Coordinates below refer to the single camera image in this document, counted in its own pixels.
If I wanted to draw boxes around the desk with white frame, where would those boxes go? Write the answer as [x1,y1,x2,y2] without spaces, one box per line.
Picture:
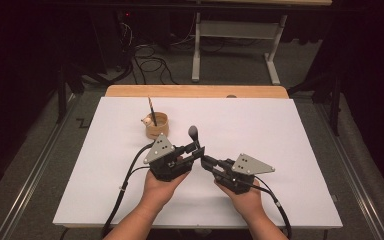
[191,0,333,86]

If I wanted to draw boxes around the black pencil with gold end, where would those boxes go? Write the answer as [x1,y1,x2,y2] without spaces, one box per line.
[147,96,158,127]

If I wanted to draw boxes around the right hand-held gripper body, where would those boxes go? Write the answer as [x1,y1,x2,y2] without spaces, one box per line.
[212,153,276,195]

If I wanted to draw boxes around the black metal stand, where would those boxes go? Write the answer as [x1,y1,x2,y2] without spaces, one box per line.
[288,71,343,137]
[55,63,84,124]

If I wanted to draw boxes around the person's left hand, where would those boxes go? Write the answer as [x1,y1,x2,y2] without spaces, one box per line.
[142,154,192,214]

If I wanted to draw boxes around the white board sheet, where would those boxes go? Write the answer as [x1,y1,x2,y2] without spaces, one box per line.
[52,96,344,230]

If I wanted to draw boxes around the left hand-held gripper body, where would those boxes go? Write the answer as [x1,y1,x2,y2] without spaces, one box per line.
[143,133,198,183]

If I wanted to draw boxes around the black makeup brush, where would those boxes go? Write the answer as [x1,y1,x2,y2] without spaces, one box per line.
[187,125,203,150]

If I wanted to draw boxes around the hand-held gripper black cable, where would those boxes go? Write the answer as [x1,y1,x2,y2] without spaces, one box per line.
[100,141,156,239]
[251,176,293,240]

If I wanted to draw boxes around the right hand-held gripper black cable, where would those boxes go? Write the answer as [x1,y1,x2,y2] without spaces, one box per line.
[251,176,293,240]

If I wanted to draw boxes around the black floor cables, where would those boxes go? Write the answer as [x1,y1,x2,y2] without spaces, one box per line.
[118,19,181,86]

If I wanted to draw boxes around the left hand-held gripper black cable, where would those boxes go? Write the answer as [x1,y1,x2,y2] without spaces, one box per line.
[100,141,156,239]

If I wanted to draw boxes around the person's right hand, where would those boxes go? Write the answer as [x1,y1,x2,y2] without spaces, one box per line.
[214,178,266,222]

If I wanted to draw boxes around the wooden pen holder cup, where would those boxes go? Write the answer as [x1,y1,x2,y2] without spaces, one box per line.
[140,111,170,140]

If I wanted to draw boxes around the metal floor rail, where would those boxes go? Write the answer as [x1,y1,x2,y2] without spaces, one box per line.
[314,102,384,240]
[0,94,81,240]

